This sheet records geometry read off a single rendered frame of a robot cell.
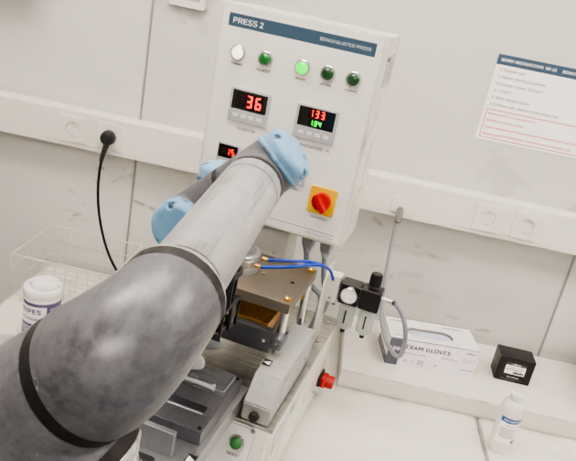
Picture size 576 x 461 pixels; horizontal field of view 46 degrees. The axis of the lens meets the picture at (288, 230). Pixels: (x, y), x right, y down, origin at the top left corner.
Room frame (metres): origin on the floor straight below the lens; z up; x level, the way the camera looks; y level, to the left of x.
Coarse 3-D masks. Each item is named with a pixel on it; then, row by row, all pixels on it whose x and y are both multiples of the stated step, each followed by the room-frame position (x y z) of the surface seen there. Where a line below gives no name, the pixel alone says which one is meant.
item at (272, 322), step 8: (240, 304) 1.11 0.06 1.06; (248, 304) 1.12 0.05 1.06; (240, 312) 1.08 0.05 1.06; (248, 312) 1.09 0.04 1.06; (256, 312) 1.09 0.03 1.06; (264, 312) 1.10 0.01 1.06; (272, 312) 1.11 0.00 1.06; (280, 312) 1.13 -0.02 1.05; (256, 320) 1.07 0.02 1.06; (264, 320) 1.07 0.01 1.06; (272, 320) 1.09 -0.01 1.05
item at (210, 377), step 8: (208, 368) 0.97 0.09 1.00; (192, 376) 0.94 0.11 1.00; (200, 376) 0.94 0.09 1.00; (208, 376) 0.95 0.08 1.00; (216, 376) 0.95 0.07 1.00; (224, 376) 0.95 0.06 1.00; (232, 376) 0.96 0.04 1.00; (208, 384) 0.92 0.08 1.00; (216, 384) 0.93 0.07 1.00; (224, 384) 0.93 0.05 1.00
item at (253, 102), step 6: (240, 96) 1.31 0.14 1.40; (246, 96) 1.31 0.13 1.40; (252, 96) 1.30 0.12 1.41; (258, 96) 1.30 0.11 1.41; (240, 102) 1.31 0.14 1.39; (246, 102) 1.31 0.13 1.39; (252, 102) 1.30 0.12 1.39; (258, 102) 1.30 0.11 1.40; (246, 108) 1.31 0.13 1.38; (252, 108) 1.30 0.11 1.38; (258, 108) 1.30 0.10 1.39
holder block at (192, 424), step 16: (240, 384) 0.97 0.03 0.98; (176, 400) 0.89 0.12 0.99; (192, 400) 0.89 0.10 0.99; (208, 400) 0.89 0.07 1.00; (224, 400) 0.90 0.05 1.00; (160, 416) 0.83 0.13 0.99; (176, 416) 0.84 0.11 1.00; (192, 416) 0.87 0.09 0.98; (208, 416) 0.85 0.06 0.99; (192, 432) 0.82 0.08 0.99; (208, 432) 0.85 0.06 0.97
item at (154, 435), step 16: (240, 400) 0.95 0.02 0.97; (224, 416) 0.90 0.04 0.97; (144, 432) 0.79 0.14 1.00; (160, 432) 0.78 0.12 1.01; (176, 432) 0.79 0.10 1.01; (224, 432) 0.89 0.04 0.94; (144, 448) 0.79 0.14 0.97; (160, 448) 0.78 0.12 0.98; (176, 448) 0.80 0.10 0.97; (192, 448) 0.81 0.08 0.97; (208, 448) 0.83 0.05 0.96
